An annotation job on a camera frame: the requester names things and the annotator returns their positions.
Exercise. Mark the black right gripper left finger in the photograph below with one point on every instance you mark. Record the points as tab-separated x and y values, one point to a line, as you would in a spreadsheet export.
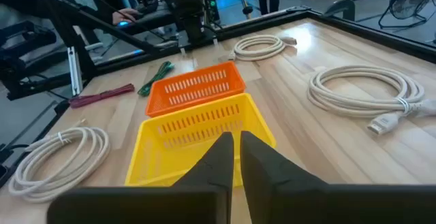
204	196

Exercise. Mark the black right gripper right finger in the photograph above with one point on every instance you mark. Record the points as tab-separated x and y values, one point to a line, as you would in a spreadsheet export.
279	190

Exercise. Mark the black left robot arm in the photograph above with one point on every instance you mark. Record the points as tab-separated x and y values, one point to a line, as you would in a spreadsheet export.
187	9

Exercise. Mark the yellow plastic basket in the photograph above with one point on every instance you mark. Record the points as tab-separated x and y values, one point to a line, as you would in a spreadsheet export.
153	162

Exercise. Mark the orange plastic basket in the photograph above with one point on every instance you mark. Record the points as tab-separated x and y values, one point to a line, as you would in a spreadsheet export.
201	99

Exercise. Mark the black controller box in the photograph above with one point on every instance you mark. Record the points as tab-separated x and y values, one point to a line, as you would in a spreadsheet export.
212	9

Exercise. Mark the computer mouse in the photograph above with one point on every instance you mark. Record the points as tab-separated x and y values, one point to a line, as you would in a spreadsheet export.
123	23

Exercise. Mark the black curved chair armrest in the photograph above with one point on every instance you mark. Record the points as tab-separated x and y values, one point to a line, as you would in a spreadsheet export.
340	4

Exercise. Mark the person's hand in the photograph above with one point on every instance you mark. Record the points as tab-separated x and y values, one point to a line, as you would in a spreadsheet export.
124	14

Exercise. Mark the silver aluminium bracket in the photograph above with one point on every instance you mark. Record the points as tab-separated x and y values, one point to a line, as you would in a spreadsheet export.
75	71

